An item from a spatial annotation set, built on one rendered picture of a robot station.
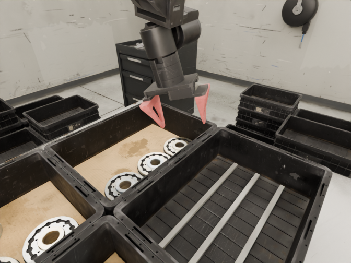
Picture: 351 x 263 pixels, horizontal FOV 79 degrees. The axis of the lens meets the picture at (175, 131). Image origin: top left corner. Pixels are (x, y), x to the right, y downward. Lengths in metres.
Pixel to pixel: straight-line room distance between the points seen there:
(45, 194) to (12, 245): 0.13
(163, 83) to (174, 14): 0.12
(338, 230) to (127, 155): 0.66
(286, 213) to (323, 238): 0.19
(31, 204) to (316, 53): 3.20
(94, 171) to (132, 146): 0.15
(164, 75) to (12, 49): 3.12
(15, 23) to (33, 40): 0.24
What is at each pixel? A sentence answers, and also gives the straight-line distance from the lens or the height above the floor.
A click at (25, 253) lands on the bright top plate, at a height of 0.86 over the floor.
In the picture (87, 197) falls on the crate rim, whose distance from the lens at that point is 0.47.
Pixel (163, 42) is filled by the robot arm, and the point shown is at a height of 1.20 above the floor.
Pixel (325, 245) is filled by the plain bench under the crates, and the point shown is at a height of 0.70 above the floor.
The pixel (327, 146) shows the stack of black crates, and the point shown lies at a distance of 1.58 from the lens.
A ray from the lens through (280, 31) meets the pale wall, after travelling 3.37.
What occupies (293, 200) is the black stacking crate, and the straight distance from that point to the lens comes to 0.64.
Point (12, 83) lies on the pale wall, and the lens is 3.51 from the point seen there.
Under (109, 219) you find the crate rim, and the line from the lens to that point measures 0.43.
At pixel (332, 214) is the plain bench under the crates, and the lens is 0.85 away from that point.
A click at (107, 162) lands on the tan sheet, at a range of 0.69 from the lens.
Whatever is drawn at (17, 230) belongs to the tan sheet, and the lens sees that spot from 0.62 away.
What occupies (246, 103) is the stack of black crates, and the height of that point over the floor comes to 0.53.
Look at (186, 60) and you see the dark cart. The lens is 2.06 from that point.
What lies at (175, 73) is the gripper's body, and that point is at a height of 1.14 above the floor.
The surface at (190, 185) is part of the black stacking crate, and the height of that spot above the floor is 0.83.
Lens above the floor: 1.27
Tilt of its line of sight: 33 degrees down
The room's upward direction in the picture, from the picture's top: straight up
